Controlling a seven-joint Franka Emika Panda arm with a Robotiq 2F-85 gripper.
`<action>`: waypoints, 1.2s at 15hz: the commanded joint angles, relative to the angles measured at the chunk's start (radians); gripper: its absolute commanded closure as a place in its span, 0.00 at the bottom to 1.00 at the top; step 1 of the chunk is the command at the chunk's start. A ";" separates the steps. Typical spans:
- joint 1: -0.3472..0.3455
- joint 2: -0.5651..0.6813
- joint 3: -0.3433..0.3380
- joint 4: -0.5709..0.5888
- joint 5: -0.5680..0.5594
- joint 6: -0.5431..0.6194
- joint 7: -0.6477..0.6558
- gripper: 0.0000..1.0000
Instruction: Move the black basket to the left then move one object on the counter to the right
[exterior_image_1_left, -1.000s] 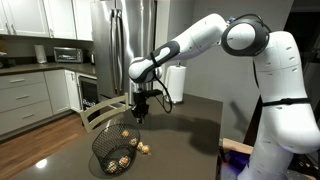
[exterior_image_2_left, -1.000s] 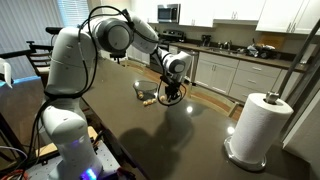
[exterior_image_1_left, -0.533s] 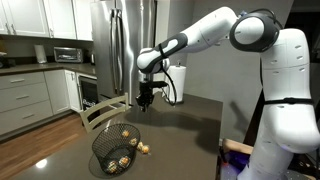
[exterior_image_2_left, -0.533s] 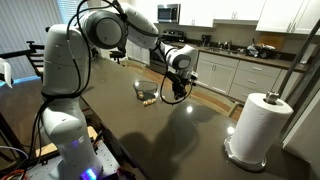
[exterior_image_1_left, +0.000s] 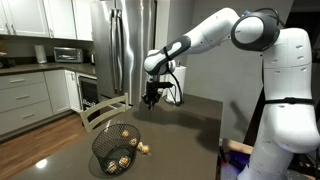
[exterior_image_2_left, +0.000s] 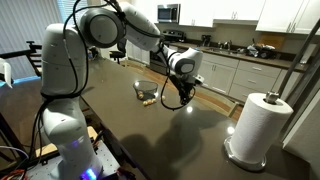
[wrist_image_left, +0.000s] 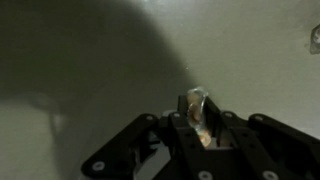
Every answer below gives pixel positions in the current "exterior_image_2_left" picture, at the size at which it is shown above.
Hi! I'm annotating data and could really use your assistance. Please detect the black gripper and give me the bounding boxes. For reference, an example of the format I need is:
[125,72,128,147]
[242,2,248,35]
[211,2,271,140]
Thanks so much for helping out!
[173,75,198,106]

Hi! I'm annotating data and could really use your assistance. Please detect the white lower kitchen cabinets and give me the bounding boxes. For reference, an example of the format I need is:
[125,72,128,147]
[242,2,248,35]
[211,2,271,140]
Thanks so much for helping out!
[196,51,302,103]

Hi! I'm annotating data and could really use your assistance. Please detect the black coffee maker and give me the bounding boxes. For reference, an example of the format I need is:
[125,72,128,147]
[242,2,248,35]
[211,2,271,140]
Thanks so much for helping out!
[200,34,212,48]

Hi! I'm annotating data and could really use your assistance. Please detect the black steel stove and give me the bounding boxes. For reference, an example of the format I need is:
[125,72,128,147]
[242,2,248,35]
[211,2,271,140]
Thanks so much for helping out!
[161,29,187,43]

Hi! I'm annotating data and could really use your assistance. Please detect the chrome sink faucet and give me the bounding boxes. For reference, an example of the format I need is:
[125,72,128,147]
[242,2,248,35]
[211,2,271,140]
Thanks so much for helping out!
[217,40,233,52]

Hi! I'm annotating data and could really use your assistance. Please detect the white paper towel roll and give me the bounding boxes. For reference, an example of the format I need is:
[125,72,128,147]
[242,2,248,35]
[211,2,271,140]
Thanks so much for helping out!
[229,92,295,164]

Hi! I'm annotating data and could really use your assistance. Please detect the black office chair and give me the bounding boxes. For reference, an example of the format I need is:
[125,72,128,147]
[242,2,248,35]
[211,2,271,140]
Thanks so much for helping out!
[109,37,129,65]

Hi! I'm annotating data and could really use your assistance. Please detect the white upper cabinet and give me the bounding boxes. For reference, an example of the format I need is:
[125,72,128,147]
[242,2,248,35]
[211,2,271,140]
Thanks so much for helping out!
[255,0,320,36]
[179,0,215,28]

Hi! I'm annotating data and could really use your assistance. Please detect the steel microwave oven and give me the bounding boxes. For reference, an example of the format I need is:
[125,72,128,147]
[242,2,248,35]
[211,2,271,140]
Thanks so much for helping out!
[156,3,182,24]

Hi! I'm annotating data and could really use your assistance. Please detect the silver paper towel holder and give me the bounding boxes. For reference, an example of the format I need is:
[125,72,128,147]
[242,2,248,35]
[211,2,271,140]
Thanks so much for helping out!
[223,91,268,173]

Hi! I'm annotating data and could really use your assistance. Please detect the pile of kitchen clutter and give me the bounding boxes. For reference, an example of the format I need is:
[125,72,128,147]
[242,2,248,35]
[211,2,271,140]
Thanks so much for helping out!
[245,42,278,60]

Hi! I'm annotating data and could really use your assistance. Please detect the wooden cutting board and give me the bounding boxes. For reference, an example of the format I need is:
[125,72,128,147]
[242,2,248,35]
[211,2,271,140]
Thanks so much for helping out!
[259,32,287,51]

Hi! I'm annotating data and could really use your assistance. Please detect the dark metal tripod legs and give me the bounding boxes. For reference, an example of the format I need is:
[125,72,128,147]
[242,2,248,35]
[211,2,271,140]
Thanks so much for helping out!
[275,19,320,141]

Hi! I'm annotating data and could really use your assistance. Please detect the window blinds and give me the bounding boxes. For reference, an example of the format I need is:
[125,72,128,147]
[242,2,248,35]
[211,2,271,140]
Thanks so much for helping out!
[56,0,82,23]

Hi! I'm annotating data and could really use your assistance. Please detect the dark wooden chair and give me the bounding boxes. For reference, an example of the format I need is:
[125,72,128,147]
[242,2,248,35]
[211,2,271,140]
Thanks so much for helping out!
[25,40,45,78]

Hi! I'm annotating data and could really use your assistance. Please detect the blue mat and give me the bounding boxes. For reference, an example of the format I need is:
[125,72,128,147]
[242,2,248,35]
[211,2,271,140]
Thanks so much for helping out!
[0,75,42,89]

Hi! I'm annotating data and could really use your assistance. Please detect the white plastic device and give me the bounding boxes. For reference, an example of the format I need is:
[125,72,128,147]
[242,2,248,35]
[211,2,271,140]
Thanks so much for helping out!
[0,57,14,90]

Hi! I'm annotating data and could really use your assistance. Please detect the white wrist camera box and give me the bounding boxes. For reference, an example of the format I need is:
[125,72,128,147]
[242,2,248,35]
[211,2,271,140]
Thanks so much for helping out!
[194,74,205,86]

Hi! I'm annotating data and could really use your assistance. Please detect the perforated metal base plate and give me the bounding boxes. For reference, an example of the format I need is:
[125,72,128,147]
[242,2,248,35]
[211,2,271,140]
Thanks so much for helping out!
[26,141,122,180]

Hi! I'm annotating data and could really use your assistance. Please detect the white cable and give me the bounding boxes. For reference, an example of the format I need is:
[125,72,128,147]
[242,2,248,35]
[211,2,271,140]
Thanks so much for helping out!
[0,145,29,161]

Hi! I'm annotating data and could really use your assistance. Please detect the orange cable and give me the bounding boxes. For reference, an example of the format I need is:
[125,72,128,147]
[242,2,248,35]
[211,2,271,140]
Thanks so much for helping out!
[2,169,29,180]

